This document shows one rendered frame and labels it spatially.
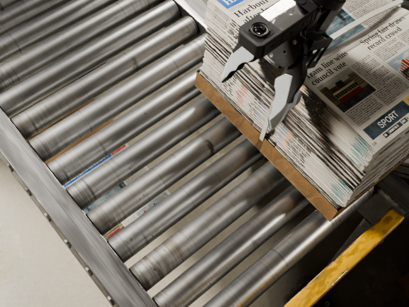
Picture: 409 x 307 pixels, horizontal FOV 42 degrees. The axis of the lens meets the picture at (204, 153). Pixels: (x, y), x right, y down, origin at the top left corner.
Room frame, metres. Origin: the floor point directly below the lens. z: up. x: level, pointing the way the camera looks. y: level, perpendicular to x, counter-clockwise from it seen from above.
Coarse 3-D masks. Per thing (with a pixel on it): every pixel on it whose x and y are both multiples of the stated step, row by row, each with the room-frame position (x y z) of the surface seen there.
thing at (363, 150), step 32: (384, 32) 0.63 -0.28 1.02; (352, 64) 0.55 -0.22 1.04; (384, 64) 0.56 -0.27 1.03; (320, 96) 0.47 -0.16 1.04; (352, 96) 0.48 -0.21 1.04; (384, 96) 0.49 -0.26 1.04; (288, 128) 0.49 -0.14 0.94; (320, 128) 0.45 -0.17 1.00; (352, 128) 0.42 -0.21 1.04; (384, 128) 0.43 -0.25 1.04; (288, 160) 0.46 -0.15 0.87; (320, 160) 0.43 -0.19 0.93; (352, 160) 0.40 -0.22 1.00; (384, 160) 0.42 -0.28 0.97; (320, 192) 0.41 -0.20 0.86; (352, 192) 0.38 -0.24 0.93
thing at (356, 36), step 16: (384, 0) 0.72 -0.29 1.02; (352, 16) 0.66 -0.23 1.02; (384, 16) 0.68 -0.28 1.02; (400, 16) 0.68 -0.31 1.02; (352, 32) 0.62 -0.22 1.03; (368, 32) 0.63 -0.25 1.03; (336, 48) 0.58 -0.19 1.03; (352, 48) 0.59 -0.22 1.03; (272, 64) 0.54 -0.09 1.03; (320, 64) 0.54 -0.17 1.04; (272, 80) 0.53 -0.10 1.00; (272, 96) 0.53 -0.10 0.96; (288, 112) 0.50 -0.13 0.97; (256, 128) 0.53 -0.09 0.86; (272, 144) 0.50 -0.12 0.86
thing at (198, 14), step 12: (180, 0) 0.89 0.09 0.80; (192, 0) 0.90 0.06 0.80; (180, 12) 0.88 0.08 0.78; (192, 12) 0.86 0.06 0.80; (204, 12) 0.86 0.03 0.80; (204, 24) 0.83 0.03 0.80; (384, 180) 0.48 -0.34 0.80; (396, 180) 0.48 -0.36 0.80; (384, 192) 0.45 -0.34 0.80; (396, 192) 0.45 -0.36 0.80; (408, 192) 0.46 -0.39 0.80; (372, 204) 0.46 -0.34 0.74; (384, 204) 0.44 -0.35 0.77; (396, 204) 0.43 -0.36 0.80; (408, 204) 0.43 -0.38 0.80; (372, 216) 0.45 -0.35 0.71
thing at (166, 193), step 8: (104, 160) 0.89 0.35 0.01; (144, 168) 0.87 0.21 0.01; (80, 176) 0.82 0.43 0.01; (136, 176) 0.84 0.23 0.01; (120, 184) 0.80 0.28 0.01; (112, 192) 0.77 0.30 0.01; (168, 192) 0.79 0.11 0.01; (96, 200) 0.73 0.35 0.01; (104, 200) 0.74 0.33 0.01; (152, 200) 0.75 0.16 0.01; (160, 200) 0.75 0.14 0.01; (88, 208) 0.70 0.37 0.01; (144, 208) 0.72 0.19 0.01; (136, 216) 0.69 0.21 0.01; (120, 224) 0.65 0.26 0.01; (112, 232) 0.62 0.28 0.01
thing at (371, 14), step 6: (396, 0) 0.72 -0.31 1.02; (384, 6) 0.69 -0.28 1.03; (390, 6) 0.69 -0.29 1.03; (372, 12) 0.67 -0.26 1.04; (378, 12) 0.67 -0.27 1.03; (360, 18) 0.64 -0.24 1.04; (366, 18) 0.65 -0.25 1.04; (348, 24) 0.62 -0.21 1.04; (354, 24) 0.63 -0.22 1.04; (342, 30) 0.61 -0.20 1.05; (348, 30) 0.61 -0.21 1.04; (330, 36) 0.59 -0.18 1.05; (336, 36) 0.59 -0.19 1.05
